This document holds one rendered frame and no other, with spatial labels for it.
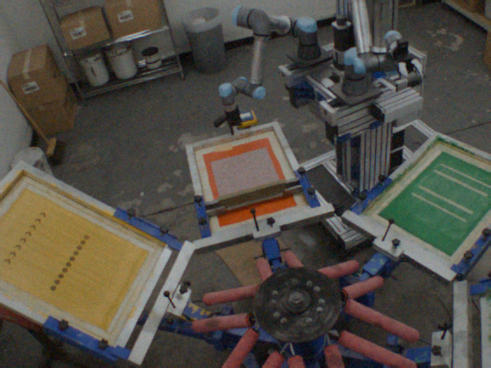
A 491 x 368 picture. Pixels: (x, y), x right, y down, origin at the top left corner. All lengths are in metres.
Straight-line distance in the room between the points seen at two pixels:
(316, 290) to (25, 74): 4.05
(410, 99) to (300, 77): 0.70
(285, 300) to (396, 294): 1.66
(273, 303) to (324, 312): 0.18
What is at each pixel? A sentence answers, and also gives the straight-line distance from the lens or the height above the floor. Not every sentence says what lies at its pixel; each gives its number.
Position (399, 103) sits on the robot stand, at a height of 1.17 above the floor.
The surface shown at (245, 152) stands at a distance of 2.72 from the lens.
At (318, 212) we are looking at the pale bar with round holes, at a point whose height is 1.04.
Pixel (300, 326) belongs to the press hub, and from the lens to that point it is 1.55.
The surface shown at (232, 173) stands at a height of 0.96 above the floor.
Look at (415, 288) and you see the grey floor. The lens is 3.21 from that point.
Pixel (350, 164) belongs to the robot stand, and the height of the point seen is 0.52.
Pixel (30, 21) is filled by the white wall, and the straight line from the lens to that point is 5.83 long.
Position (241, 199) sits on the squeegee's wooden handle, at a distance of 2.34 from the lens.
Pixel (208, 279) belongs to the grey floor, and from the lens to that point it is 3.34.
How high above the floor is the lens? 2.67
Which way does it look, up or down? 43 degrees down
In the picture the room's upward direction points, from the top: 12 degrees counter-clockwise
